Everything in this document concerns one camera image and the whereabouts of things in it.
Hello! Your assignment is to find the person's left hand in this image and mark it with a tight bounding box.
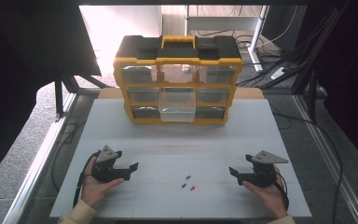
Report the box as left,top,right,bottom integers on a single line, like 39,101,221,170
80,157,126,209

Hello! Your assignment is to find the clear plastic drawer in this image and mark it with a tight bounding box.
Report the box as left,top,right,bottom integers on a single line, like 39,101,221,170
158,91,197,123

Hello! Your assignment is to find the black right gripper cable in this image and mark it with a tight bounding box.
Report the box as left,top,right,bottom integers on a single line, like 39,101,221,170
272,171,290,211

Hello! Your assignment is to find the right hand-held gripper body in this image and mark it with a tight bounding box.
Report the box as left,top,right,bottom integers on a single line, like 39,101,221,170
239,149,290,189

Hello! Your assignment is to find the yellow black drawer organizer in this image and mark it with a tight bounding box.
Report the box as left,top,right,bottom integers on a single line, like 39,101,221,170
113,35,244,126

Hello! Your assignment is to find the aluminium rail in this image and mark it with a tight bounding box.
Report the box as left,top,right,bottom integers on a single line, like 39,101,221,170
2,92,79,224
293,92,358,224

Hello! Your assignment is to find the black metal stand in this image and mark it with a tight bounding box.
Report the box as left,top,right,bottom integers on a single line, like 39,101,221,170
260,6,351,124
53,73,110,117

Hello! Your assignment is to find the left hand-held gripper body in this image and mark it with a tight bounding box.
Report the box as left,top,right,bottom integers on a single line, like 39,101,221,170
90,145,131,184

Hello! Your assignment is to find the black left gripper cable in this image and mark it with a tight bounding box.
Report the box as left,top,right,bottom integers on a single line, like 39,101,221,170
72,149,103,209

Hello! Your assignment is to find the person's right hand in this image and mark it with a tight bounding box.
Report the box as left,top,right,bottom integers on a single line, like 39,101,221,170
241,164,289,219

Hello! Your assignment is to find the black floor cable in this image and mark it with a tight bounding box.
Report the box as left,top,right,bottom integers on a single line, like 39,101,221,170
268,104,345,224
50,121,86,191

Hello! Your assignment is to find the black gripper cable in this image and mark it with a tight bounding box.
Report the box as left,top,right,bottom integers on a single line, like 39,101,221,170
272,171,290,211
72,149,103,209

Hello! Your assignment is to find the white table mat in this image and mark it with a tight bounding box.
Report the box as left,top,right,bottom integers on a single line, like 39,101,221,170
49,98,312,218

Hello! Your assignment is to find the white desk frame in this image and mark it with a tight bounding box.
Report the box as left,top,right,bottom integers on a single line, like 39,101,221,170
185,4,270,74

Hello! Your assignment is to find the black curtain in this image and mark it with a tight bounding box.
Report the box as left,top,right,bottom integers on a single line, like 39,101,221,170
304,0,358,174
0,0,103,189

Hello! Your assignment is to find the white power strip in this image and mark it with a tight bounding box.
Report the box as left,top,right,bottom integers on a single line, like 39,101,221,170
270,66,286,80

